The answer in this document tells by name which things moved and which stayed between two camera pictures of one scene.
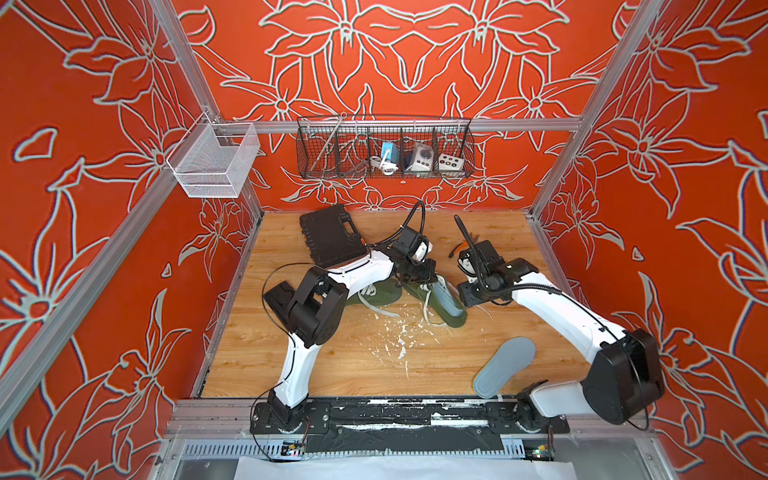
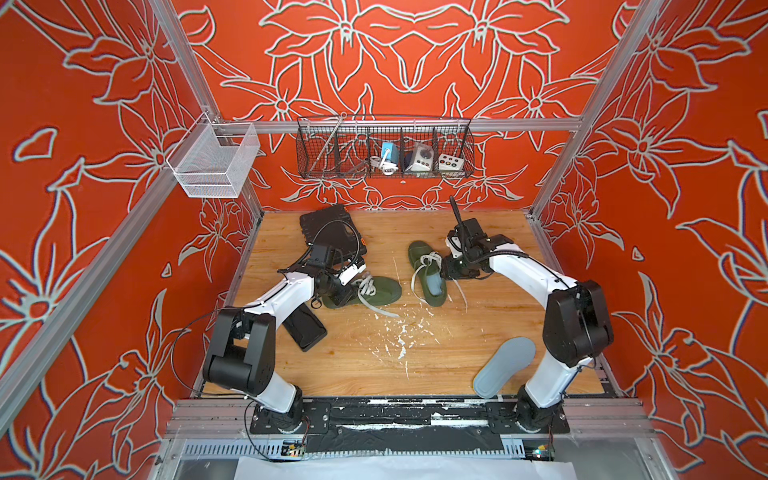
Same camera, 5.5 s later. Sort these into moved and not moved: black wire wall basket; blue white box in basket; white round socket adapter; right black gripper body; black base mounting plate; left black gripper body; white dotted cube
Moved: left black gripper body; right black gripper body
Not moved: blue white box in basket; white round socket adapter; black wire wall basket; white dotted cube; black base mounting plate
